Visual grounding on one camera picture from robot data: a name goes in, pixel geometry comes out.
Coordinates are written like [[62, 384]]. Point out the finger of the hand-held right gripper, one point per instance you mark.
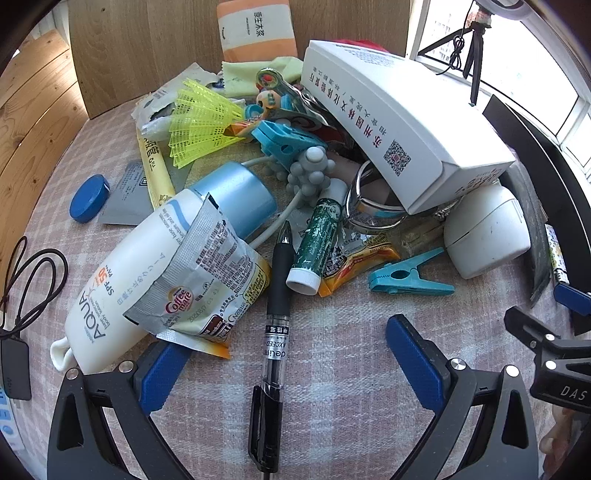
[[570, 295], [526, 325]]

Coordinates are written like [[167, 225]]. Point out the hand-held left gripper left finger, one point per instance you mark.
[[161, 378]]

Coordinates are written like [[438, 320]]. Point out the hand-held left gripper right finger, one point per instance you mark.
[[413, 357]]

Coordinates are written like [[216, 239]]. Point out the black foil packet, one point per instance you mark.
[[535, 230]]

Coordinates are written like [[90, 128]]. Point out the teal clothespin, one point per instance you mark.
[[406, 277]]

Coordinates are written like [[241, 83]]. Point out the white plug adapter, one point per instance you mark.
[[485, 230]]

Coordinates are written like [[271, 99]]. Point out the coffee creamer sachet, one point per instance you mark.
[[207, 277]]

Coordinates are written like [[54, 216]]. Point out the black gel pen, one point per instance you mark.
[[277, 314]]

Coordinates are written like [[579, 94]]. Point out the stainless steel clamp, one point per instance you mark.
[[369, 214]]

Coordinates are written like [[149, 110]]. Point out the green lip balm tube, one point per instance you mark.
[[318, 235]]

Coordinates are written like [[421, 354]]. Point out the white paper box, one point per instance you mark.
[[397, 115]]

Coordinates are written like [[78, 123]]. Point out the red pouch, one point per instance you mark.
[[364, 44]]

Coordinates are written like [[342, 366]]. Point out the person's right hand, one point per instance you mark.
[[554, 443]]

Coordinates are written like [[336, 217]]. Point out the patterned pen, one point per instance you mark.
[[556, 254]]

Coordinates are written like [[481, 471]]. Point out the pink plaid blanket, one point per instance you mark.
[[341, 332]]

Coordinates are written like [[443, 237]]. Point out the yellow snack sachet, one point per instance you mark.
[[360, 258]]

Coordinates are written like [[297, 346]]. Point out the white sunscreen bottle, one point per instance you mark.
[[138, 258]]

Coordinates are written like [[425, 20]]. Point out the black charger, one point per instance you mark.
[[14, 369]]

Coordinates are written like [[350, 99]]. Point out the grey foil sachet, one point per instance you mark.
[[129, 194]]

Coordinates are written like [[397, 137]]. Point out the blue round lid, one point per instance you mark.
[[87, 198]]

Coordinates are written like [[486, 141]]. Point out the yellow wrapped straw packet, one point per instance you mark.
[[157, 170]]

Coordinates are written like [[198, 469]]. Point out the grey knobbly silicone toy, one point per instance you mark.
[[309, 175]]

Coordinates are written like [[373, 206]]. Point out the sky blue clothespin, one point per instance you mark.
[[281, 138]]

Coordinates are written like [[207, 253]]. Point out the yellow plastic shuttlecock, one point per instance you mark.
[[203, 120]]

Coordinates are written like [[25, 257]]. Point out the black tripod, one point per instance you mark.
[[475, 50]]

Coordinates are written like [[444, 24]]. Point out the wooden board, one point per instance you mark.
[[32, 129]]

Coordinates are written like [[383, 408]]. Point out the light green cloth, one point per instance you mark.
[[240, 76]]

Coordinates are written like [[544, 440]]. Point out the brown cardboard box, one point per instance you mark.
[[138, 55]]

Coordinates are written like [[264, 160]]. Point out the orange tissue pack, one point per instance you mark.
[[256, 27]]

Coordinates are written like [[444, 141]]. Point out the white window frame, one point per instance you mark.
[[418, 32]]

